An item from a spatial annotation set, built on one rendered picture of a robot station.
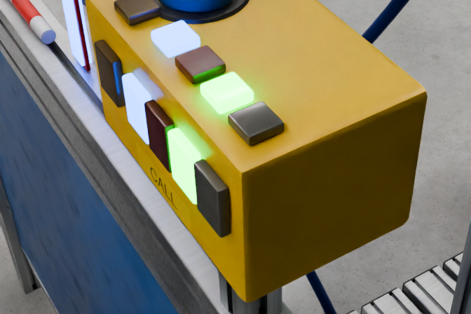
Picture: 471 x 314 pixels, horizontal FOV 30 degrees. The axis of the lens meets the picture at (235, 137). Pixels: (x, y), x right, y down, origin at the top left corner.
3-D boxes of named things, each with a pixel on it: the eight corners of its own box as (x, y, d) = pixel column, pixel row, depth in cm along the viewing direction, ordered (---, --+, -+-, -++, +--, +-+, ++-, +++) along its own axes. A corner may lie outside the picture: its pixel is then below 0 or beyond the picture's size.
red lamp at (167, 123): (180, 170, 42) (175, 123, 40) (169, 175, 42) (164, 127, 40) (159, 144, 43) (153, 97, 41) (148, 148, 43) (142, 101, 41)
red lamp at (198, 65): (227, 73, 40) (226, 62, 40) (193, 86, 39) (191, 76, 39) (207, 53, 41) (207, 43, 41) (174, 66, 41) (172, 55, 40)
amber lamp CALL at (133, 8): (162, 16, 44) (160, 5, 43) (129, 27, 43) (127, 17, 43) (146, -1, 45) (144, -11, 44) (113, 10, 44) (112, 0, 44)
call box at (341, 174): (408, 242, 46) (434, 84, 39) (244, 329, 42) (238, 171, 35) (248, 81, 56) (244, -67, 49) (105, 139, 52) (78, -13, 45)
